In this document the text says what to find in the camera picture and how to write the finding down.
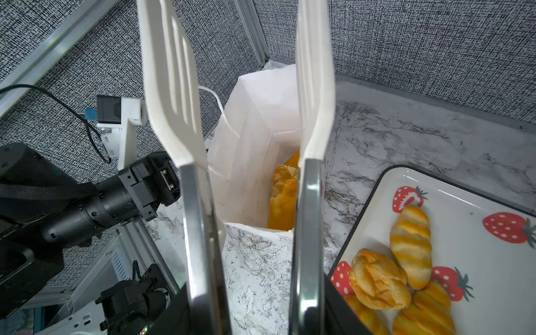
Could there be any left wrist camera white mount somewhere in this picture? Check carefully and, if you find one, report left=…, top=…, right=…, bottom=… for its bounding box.
left=84, top=95, right=147, bottom=170

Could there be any aluminium cage frame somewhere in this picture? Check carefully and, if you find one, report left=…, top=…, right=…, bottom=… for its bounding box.
left=1, top=1, right=535, bottom=124

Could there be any round flaky pastry bread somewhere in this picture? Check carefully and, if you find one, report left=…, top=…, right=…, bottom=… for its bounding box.
left=348, top=248, right=411, bottom=310

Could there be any white paper gift bag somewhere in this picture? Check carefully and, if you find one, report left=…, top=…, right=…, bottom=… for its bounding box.
left=196, top=63, right=340, bottom=335

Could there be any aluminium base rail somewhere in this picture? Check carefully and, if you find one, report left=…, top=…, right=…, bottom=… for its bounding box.
left=21, top=221, right=186, bottom=334

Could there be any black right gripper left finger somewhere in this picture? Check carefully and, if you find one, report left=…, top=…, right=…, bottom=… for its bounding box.
left=146, top=284, right=193, bottom=335

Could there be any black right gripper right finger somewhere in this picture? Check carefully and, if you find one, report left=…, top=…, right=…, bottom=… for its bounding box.
left=324, top=275, right=370, bottom=335

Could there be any white strawberry tray black rim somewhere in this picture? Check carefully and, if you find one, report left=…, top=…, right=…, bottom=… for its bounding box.
left=329, top=166, right=535, bottom=334

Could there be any yellow striped bun front left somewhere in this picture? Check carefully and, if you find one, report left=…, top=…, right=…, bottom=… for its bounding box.
left=343, top=295, right=389, bottom=335

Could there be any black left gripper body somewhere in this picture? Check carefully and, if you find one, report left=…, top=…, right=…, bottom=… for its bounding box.
left=118, top=152, right=180, bottom=221

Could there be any long twisted yellow bread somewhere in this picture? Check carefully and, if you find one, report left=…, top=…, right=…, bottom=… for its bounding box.
left=267, top=151, right=300, bottom=231

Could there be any small striped bread roll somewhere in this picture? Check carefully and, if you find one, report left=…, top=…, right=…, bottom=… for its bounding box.
left=389, top=206, right=433, bottom=290

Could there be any long striped croissant bread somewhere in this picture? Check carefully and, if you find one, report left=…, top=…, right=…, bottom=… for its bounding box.
left=392, top=280, right=456, bottom=334

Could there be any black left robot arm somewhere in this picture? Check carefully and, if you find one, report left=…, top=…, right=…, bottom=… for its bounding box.
left=1, top=143, right=180, bottom=318

